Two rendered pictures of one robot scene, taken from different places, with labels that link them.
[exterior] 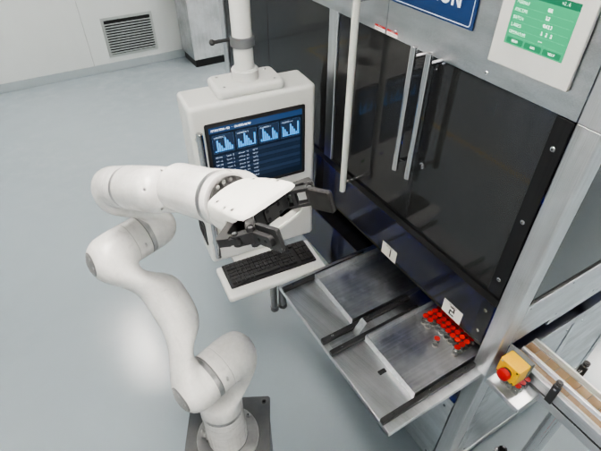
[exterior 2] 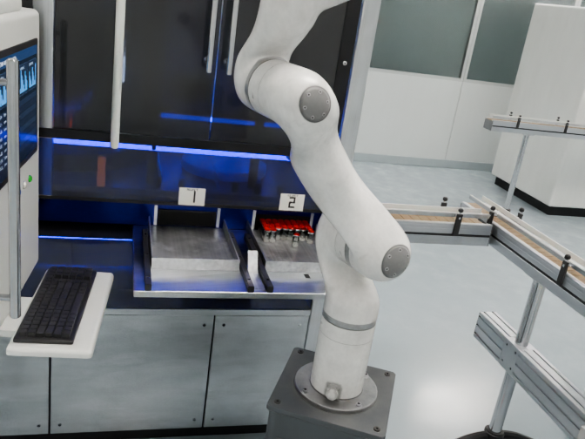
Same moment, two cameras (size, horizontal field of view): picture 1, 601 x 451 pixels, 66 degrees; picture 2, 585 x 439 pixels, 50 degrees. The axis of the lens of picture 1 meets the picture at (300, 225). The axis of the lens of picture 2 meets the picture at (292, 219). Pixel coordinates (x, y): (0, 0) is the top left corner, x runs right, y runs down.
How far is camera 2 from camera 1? 1.64 m
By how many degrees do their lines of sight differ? 67
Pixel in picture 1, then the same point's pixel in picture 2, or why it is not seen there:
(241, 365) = not seen: hidden behind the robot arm
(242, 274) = (60, 322)
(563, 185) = (371, 15)
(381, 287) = (202, 241)
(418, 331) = (273, 246)
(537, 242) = (359, 73)
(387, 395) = not seen: hidden behind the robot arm
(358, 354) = (279, 280)
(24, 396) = not seen: outside the picture
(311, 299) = (179, 279)
